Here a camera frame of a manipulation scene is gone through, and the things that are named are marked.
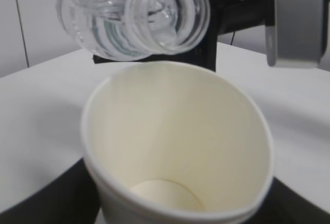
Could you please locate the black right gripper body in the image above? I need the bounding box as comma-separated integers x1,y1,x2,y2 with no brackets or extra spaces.
210,0,275,35

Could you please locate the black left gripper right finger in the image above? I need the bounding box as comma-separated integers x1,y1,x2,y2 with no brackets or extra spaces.
247,178,329,224

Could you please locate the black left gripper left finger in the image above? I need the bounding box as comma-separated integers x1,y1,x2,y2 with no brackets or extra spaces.
1,159,100,224

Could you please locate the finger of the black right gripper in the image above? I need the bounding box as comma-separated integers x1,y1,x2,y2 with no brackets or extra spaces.
92,20,220,73

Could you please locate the clear water bottle green label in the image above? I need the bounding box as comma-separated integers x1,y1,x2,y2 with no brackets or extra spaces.
56,0,210,61

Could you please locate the white paper cup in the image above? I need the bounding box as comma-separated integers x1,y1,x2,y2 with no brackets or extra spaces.
81,62,274,223

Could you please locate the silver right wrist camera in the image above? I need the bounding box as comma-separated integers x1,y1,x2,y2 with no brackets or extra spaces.
266,0,329,68

